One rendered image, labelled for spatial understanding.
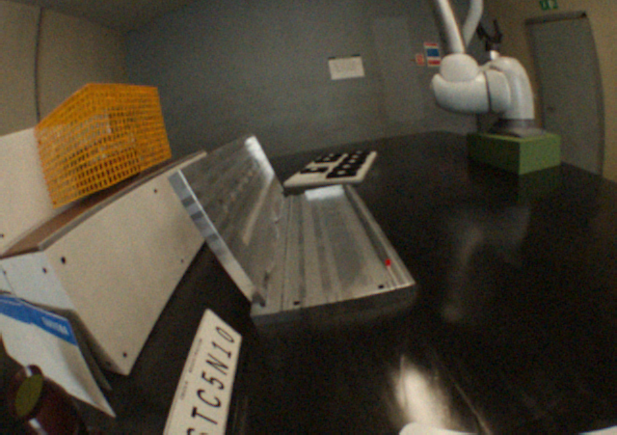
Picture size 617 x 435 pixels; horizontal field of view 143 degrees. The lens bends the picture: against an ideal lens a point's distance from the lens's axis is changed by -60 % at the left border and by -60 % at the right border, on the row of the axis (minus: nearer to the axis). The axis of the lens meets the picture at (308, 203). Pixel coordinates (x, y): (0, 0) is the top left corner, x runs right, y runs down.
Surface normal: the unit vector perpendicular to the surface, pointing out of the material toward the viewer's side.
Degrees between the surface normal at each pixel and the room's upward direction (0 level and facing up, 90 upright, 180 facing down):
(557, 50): 90
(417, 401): 0
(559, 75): 90
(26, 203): 90
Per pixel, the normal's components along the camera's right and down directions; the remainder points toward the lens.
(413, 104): 0.07, 0.33
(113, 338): 0.98, -0.18
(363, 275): -0.18, -0.92
